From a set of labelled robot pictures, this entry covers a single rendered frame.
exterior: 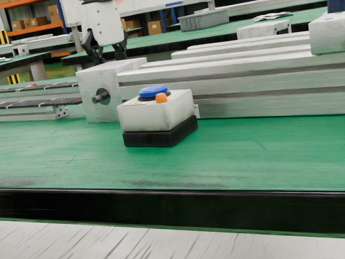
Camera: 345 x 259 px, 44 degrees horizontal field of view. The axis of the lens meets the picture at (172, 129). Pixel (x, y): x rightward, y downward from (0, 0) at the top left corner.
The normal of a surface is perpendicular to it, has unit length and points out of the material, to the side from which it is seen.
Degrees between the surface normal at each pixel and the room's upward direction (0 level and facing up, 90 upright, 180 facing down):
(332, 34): 90
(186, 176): 0
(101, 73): 90
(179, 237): 0
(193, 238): 0
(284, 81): 90
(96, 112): 90
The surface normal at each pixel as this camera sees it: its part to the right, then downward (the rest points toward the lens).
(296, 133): -0.18, -0.95
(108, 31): 0.84, 0.07
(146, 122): -0.48, 0.32
